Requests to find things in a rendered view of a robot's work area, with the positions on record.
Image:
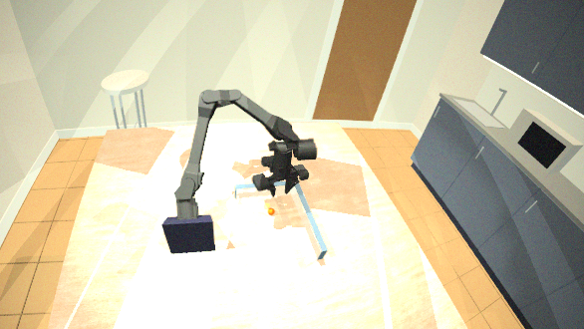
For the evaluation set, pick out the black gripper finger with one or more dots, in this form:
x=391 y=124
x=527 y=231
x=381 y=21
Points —
x=289 y=184
x=272 y=191

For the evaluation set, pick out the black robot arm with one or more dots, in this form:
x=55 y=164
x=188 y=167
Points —
x=279 y=129

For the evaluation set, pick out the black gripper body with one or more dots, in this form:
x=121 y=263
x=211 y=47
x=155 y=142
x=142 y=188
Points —
x=280 y=172

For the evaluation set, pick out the clear l-shaped low wall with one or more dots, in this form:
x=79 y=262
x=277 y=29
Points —
x=280 y=190

